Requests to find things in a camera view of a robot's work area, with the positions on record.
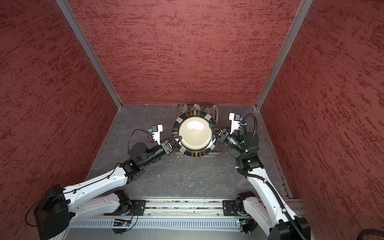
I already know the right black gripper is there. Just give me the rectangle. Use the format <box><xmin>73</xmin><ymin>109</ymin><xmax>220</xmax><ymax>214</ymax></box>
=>
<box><xmin>209</xmin><ymin>123</ymin><xmax>246</xmax><ymax>155</ymax></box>

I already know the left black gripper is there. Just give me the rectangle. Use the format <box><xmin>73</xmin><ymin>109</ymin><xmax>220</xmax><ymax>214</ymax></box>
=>
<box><xmin>141</xmin><ymin>135</ymin><xmax>182</xmax><ymax>167</ymax></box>

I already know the dark striped rim cream plate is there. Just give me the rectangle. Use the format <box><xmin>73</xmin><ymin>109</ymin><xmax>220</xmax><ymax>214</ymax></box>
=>
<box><xmin>172</xmin><ymin>110</ymin><xmax>218</xmax><ymax>157</ymax></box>

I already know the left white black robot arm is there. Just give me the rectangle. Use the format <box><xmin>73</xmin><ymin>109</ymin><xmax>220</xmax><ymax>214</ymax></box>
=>
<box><xmin>33</xmin><ymin>136</ymin><xmax>182</xmax><ymax>240</ymax></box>

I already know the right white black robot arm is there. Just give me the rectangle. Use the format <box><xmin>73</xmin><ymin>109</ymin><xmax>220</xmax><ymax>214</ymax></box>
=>
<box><xmin>210</xmin><ymin>124</ymin><xmax>311</xmax><ymax>240</ymax></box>

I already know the rightmost patterned plate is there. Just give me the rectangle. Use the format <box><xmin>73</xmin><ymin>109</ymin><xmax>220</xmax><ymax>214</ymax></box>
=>
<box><xmin>212</xmin><ymin>104</ymin><xmax>220</xmax><ymax>123</ymax></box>

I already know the wire dish rack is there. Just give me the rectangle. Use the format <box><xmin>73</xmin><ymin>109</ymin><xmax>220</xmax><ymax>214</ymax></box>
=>
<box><xmin>172</xmin><ymin>104</ymin><xmax>220</xmax><ymax>157</ymax></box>

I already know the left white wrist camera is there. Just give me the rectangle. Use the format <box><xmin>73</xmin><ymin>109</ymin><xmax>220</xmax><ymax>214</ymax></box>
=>
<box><xmin>148</xmin><ymin>125</ymin><xmax>163</xmax><ymax>145</ymax></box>

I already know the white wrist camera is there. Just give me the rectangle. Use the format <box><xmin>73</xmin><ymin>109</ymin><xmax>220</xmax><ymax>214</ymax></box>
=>
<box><xmin>148</xmin><ymin>125</ymin><xmax>163</xmax><ymax>145</ymax></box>
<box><xmin>229</xmin><ymin>113</ymin><xmax>243</xmax><ymax>134</ymax></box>

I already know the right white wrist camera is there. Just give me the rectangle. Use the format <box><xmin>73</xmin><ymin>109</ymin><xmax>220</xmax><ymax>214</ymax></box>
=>
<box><xmin>229</xmin><ymin>113</ymin><xmax>243</xmax><ymax>134</ymax></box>

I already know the left black thin cable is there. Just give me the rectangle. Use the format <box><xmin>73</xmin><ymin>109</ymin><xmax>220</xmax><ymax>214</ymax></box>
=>
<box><xmin>24</xmin><ymin>128</ymin><xmax>155</xmax><ymax>227</ymax></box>

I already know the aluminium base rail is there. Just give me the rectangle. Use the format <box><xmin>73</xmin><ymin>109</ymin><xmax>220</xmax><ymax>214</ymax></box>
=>
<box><xmin>61</xmin><ymin>197</ymin><xmax>305</xmax><ymax>219</ymax></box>

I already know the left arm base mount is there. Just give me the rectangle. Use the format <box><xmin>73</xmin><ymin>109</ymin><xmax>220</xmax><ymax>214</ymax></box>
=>
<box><xmin>104</xmin><ymin>200</ymin><xmax>147</xmax><ymax>217</ymax></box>

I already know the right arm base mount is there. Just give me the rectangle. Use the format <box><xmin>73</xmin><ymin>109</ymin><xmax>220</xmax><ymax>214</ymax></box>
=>
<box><xmin>222</xmin><ymin>200</ymin><xmax>239</xmax><ymax>217</ymax></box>

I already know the white perforated cable duct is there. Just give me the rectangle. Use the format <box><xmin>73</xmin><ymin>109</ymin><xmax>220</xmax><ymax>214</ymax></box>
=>
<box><xmin>69</xmin><ymin>218</ymin><xmax>240</xmax><ymax>232</ymax></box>

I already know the left aluminium corner post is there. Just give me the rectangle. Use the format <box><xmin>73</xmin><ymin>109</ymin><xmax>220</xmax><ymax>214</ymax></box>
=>
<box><xmin>56</xmin><ymin>0</ymin><xmax>124</xmax><ymax>111</ymax></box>

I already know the aluminium corner post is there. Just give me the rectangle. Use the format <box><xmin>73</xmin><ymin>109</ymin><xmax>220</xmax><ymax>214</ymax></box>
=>
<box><xmin>256</xmin><ymin>0</ymin><xmax>313</xmax><ymax>111</ymax></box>
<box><xmin>56</xmin><ymin>0</ymin><xmax>124</xmax><ymax>111</ymax></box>

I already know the right aluminium corner post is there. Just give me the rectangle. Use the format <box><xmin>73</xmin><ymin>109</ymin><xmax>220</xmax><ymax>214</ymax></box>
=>
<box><xmin>256</xmin><ymin>0</ymin><xmax>313</xmax><ymax>111</ymax></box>

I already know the black hose bottom corner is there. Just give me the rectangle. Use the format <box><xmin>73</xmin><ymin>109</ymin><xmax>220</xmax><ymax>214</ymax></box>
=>
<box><xmin>356</xmin><ymin>228</ymin><xmax>384</xmax><ymax>240</ymax></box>

